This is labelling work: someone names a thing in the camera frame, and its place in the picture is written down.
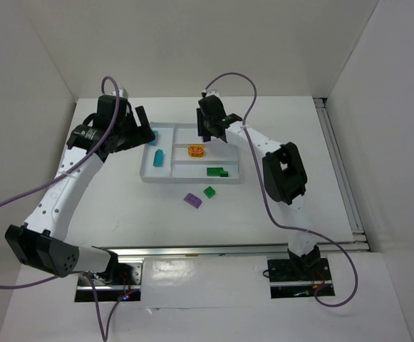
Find yellow butterfly lego brick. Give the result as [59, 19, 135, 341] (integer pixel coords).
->
[187, 144, 205, 157]

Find teal curved lego brick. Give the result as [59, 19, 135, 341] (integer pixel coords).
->
[148, 130, 159, 146]

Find white compartment tray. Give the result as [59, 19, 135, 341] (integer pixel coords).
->
[140, 122, 241, 184]

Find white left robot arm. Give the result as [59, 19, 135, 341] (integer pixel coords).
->
[5, 95, 155, 283]

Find aluminium side rail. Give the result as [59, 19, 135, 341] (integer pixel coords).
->
[313, 98, 368, 244]

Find green square lego brick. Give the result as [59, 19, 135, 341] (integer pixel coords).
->
[204, 186, 216, 198]

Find purple flower lego brick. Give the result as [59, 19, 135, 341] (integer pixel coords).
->
[201, 135, 212, 143]

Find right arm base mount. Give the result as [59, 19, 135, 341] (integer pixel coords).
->
[262, 258, 335, 299]

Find green long lego brick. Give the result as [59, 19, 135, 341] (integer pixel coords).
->
[207, 167, 224, 177]

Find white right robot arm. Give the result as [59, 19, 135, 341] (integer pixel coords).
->
[197, 91, 320, 276]

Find teal long lego brick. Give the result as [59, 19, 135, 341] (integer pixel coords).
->
[152, 149, 164, 167]

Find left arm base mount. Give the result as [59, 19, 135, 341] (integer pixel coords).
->
[74, 261, 143, 303]

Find purple curved lego brick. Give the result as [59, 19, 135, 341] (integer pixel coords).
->
[184, 193, 202, 209]

